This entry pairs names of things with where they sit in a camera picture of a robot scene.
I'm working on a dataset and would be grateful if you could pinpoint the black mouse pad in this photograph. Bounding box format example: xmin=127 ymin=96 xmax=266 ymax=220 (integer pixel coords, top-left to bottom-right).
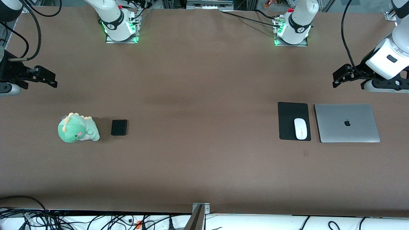
xmin=278 ymin=102 xmax=311 ymax=141

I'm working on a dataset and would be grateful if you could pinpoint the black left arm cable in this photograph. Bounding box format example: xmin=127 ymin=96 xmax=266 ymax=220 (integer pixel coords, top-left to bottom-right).
xmin=341 ymin=0 xmax=360 ymax=73

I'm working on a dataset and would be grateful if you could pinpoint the metal table bracket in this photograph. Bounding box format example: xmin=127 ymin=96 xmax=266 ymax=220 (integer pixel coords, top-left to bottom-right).
xmin=184 ymin=203 xmax=210 ymax=230

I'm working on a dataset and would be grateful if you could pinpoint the silver laptop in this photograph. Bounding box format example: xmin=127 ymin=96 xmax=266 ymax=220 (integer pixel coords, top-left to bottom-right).
xmin=314 ymin=103 xmax=381 ymax=143

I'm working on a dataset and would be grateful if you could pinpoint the black phone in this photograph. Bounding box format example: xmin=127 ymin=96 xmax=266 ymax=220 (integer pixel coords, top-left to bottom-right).
xmin=111 ymin=119 xmax=128 ymax=136

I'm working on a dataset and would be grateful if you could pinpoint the white computer mouse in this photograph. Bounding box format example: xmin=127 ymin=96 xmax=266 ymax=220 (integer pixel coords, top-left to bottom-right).
xmin=294 ymin=118 xmax=308 ymax=140

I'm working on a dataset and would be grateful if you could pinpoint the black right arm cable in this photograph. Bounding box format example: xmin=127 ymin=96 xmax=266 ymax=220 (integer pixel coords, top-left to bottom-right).
xmin=0 ymin=0 xmax=42 ymax=61

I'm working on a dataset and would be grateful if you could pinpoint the silver metal box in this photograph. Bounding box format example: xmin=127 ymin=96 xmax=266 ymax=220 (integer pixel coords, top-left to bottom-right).
xmin=186 ymin=0 xmax=234 ymax=10

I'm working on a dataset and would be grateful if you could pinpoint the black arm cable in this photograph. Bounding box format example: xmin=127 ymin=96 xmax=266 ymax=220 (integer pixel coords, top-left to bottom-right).
xmin=0 ymin=0 xmax=42 ymax=61
xmin=341 ymin=0 xmax=360 ymax=73

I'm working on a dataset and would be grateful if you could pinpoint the black looped floor cable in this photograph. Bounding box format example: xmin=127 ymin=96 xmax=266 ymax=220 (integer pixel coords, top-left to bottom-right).
xmin=0 ymin=195 xmax=47 ymax=212

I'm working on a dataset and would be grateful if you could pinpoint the green dinosaur plush toy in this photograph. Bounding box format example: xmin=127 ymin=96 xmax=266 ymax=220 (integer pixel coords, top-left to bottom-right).
xmin=58 ymin=112 xmax=100 ymax=143

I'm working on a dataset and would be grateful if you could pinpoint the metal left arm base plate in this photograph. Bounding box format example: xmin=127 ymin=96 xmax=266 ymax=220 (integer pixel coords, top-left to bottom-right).
xmin=274 ymin=18 xmax=309 ymax=47

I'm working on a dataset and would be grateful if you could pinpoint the long black table cable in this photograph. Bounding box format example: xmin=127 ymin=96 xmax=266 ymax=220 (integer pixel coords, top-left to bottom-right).
xmin=220 ymin=11 xmax=282 ymax=27

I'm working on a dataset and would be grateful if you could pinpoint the short black table cable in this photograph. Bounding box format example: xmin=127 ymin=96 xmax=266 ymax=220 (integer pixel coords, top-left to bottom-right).
xmin=254 ymin=9 xmax=279 ymax=19

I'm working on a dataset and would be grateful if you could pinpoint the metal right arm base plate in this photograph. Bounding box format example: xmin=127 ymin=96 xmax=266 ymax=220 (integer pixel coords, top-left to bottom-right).
xmin=105 ymin=9 xmax=140 ymax=43

